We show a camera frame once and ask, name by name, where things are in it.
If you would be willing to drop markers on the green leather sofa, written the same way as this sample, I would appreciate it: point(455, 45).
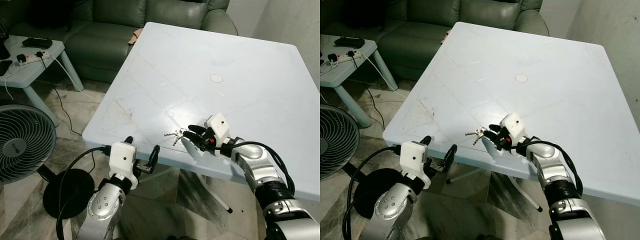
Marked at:
point(110, 42)
point(415, 42)

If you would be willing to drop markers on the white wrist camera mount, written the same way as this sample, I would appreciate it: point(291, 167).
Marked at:
point(514, 124)
point(218, 125)
point(122, 159)
point(414, 159)

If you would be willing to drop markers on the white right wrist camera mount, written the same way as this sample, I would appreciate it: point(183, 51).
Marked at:
point(514, 124)
point(218, 125)

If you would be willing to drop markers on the silver bunch of keys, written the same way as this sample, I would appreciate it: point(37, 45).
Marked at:
point(477, 134)
point(176, 135)

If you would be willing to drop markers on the grey floor fan black base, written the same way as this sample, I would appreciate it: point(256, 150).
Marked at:
point(337, 142)
point(25, 142)

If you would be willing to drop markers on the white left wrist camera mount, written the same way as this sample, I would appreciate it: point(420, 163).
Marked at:
point(414, 159)
point(122, 159)

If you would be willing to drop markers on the white power strip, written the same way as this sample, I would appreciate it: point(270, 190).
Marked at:
point(344, 56)
point(32, 57)

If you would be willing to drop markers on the white table leg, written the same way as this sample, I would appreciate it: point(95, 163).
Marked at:
point(162, 173)
point(215, 192)
point(525, 194)
point(462, 176)

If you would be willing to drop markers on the black plug adapter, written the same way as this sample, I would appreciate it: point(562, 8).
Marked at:
point(21, 58)
point(332, 58)

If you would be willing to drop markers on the white round table cap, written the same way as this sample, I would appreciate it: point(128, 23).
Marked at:
point(216, 78)
point(521, 78)

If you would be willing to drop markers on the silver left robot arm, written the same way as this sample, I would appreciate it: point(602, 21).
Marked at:
point(387, 207)
point(102, 207)

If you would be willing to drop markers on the flat black case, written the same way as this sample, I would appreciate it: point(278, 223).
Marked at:
point(37, 42)
point(349, 42)

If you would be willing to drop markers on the small pale blue side table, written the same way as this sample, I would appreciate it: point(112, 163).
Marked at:
point(30, 72)
point(342, 72)

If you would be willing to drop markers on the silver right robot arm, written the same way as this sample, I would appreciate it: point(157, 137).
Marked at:
point(262, 172)
point(555, 170)

